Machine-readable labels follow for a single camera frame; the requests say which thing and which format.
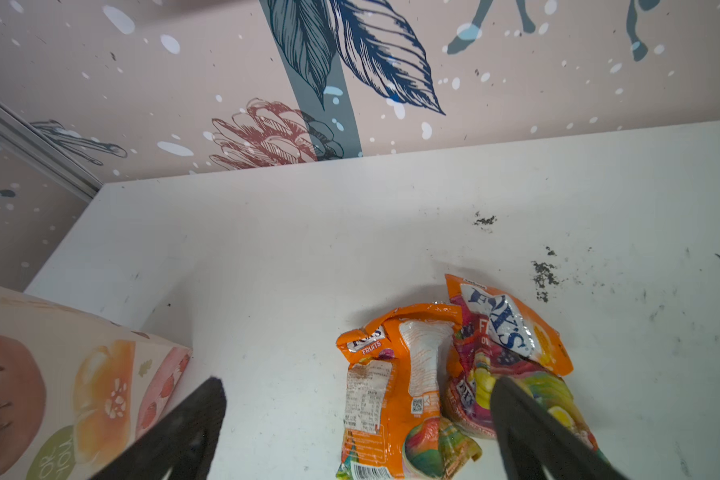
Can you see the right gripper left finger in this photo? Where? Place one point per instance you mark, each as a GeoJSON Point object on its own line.
{"type": "Point", "coordinates": [181, 445]}

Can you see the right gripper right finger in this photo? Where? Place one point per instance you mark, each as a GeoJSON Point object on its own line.
{"type": "Point", "coordinates": [534, 445]}

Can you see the orange Fox's candy bag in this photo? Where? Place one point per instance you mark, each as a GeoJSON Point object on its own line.
{"type": "Point", "coordinates": [500, 337]}

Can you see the beige paper bag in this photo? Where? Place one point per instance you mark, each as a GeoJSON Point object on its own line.
{"type": "Point", "coordinates": [76, 390]}

